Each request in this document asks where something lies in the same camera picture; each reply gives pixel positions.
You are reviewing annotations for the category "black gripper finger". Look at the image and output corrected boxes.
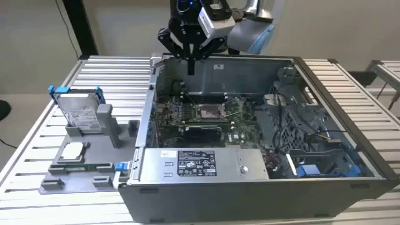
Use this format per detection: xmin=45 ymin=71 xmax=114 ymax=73
xmin=157 ymin=28 xmax=191 ymax=75
xmin=190 ymin=37 xmax=226 ymax=75

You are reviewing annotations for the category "hard disk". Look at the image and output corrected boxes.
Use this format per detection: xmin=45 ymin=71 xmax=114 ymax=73
xmin=294 ymin=164 xmax=362 ymax=179
xmin=47 ymin=86 xmax=105 ymax=136

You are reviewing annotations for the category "grey metal disk bay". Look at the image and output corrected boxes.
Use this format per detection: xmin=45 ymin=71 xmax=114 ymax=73
xmin=253 ymin=79 xmax=359 ymax=179

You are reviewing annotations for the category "CPU socket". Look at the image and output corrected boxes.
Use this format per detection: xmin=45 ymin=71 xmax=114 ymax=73
xmin=191 ymin=103 xmax=227 ymax=122

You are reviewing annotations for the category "black graphics card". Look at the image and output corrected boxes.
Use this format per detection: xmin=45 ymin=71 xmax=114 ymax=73
xmin=182 ymin=126 xmax=223 ymax=144

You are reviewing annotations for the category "green motherboard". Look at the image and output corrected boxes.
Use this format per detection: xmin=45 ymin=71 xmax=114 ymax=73
xmin=154 ymin=93 xmax=266 ymax=149

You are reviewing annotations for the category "silver power supply unit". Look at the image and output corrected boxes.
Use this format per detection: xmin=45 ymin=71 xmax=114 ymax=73
xmin=138 ymin=148 xmax=270 ymax=182

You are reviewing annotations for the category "grey parts rack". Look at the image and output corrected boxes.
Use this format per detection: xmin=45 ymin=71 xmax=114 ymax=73
xmin=37 ymin=104 xmax=139 ymax=195

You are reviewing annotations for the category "blue case latch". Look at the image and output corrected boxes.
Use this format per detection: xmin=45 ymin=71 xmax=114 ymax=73
xmin=113 ymin=162 xmax=130 ymax=173

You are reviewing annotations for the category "silver CPU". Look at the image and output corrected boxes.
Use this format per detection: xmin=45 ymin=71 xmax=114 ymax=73
xmin=59 ymin=142 xmax=85 ymax=160

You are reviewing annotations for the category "aluminium slat side table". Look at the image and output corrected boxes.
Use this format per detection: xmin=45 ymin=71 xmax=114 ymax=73
xmin=363 ymin=60 xmax=400 ymax=95

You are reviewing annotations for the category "green RAM stick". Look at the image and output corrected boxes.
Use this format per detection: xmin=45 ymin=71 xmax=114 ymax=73
xmin=50 ymin=163 xmax=113 ymax=172

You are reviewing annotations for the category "black round base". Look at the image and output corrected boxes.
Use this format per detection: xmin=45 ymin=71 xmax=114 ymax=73
xmin=0 ymin=100 xmax=11 ymax=121

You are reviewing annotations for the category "open dark grey PC case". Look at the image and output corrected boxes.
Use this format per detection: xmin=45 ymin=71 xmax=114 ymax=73
xmin=117 ymin=52 xmax=400 ymax=225

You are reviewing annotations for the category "black upright post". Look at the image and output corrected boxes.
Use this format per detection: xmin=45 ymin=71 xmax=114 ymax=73
xmin=61 ymin=0 xmax=99 ymax=56

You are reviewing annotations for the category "thin black wall cable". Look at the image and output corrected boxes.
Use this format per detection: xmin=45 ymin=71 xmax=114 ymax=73
xmin=54 ymin=0 xmax=79 ymax=60

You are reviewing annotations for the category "red wire bundle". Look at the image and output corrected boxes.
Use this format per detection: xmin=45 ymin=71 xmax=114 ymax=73
xmin=262 ymin=153 xmax=279 ymax=172

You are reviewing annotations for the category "yellow and black power wire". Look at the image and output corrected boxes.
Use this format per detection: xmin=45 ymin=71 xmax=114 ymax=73
xmin=305 ymin=133 xmax=341 ymax=144

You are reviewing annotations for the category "thin black floor cable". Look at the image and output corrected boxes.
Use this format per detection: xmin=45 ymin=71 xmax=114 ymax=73
xmin=0 ymin=138 xmax=18 ymax=150

